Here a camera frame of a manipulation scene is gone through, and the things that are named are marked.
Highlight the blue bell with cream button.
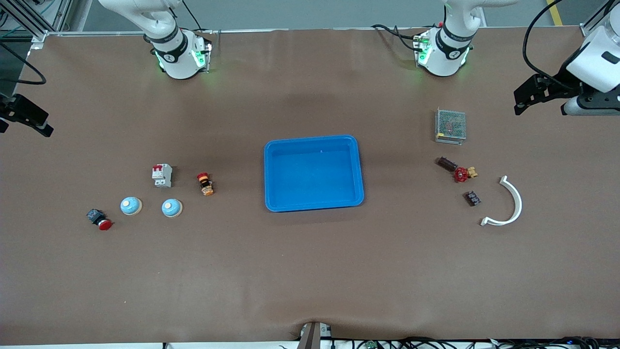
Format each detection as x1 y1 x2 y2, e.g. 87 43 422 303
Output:
120 196 143 217
161 198 184 218

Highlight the blue plastic tray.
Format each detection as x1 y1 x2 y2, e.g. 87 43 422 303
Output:
263 135 365 213

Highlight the metal mesh power supply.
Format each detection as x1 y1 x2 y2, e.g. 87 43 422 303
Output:
434 108 467 145

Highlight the red mushroom push button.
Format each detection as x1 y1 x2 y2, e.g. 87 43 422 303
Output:
86 208 114 231

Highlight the small red orange push button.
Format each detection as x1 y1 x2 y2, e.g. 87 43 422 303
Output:
197 172 215 197

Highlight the brown table mat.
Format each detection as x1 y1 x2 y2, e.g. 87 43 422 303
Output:
0 27 620 346

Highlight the aluminium frame profile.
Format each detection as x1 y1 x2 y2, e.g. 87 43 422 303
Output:
0 0 73 42
581 0 620 37

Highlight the red handle brass valve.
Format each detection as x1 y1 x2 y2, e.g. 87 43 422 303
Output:
453 166 479 183

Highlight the white curved plastic bracket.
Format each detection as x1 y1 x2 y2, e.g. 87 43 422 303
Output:
480 175 524 227

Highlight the white circuit breaker red switch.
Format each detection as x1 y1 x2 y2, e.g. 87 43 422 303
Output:
152 164 173 189

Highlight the black left base cable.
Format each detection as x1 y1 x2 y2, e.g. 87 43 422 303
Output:
372 23 422 51

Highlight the black base cable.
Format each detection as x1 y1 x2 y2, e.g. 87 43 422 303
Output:
372 23 422 51
182 0 204 31

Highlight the black right base cable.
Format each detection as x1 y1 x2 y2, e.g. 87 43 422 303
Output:
182 0 204 31

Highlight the black cable bundle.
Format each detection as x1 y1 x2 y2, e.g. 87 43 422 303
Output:
334 336 601 349

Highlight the grey metal post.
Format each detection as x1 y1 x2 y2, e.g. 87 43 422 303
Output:
296 321 334 349

